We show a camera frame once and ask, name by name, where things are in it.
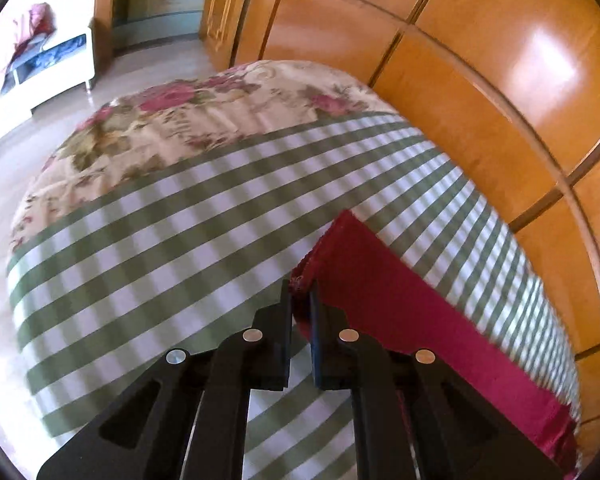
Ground white low cabinet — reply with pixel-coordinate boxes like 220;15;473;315
0;25;96;140

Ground pink cloth on cabinet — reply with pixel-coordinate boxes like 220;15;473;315
12;2;56;61

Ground floral quilt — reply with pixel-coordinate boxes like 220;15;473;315
9;61;392;252

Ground dark red cloth garment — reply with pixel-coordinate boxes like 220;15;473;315
290;210;577;479

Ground wooden panel door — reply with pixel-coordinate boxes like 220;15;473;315
199;0;245;72

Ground green white checkered bed sheet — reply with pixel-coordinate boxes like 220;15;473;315
5;110;583;480

